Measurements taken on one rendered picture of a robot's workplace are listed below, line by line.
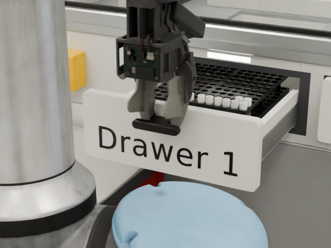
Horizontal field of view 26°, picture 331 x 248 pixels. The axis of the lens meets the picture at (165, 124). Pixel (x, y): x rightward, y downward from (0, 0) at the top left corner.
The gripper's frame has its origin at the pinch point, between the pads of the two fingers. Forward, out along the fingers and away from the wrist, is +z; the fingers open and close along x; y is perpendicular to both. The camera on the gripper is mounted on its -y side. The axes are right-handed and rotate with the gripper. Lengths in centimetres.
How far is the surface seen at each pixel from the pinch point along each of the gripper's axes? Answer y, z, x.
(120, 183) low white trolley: -4.6, 14.4, -10.2
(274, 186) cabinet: -24.8, 19.4, 9.8
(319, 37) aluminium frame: -25.0, -8.7, 15.6
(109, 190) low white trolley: -1.4, 14.4, -10.6
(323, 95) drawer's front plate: -23.0, 0.2, 17.6
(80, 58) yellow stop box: -22.7, 0.4, -29.3
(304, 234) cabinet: -24.8, 27.7, 15.9
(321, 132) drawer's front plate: -23.0, 6.8, 17.9
